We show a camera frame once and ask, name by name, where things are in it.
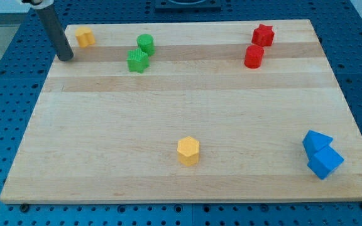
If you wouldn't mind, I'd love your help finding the red star block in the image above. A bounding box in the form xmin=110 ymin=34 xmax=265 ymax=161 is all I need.
xmin=251 ymin=24 xmax=275 ymax=47

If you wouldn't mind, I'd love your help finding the green star block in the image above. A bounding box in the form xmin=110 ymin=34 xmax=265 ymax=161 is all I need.
xmin=126 ymin=48 xmax=150 ymax=73

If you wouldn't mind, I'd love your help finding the yellow hexagon block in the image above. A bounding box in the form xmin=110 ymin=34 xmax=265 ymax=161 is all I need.
xmin=177 ymin=136 xmax=200 ymax=166

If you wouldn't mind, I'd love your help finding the wooden board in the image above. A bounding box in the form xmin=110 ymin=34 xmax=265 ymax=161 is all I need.
xmin=0 ymin=19 xmax=362 ymax=204

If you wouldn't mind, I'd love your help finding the green cylinder block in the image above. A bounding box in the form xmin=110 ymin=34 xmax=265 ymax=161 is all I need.
xmin=136 ymin=34 xmax=155 ymax=56

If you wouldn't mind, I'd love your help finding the white rod mount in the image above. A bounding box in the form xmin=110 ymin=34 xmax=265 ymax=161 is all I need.
xmin=16 ymin=0 xmax=54 ymax=9

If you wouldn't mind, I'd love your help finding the blue triangle block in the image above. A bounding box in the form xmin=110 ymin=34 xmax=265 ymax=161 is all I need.
xmin=302 ymin=130 xmax=333 ymax=159

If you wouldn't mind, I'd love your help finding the blue cube block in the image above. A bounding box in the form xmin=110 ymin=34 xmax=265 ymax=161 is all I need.
xmin=307 ymin=146 xmax=344 ymax=180

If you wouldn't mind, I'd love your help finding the red cylinder block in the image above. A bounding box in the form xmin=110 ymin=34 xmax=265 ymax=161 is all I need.
xmin=244 ymin=45 xmax=265 ymax=69

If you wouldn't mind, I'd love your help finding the yellow heart block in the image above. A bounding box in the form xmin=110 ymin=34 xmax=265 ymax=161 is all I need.
xmin=75 ymin=26 xmax=96 ymax=48

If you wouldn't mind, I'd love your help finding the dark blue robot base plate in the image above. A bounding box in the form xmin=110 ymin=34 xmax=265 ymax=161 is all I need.
xmin=154 ymin=0 xmax=222 ymax=12

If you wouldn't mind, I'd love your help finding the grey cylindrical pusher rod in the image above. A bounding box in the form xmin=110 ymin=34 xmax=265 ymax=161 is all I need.
xmin=34 ymin=3 xmax=74 ymax=61

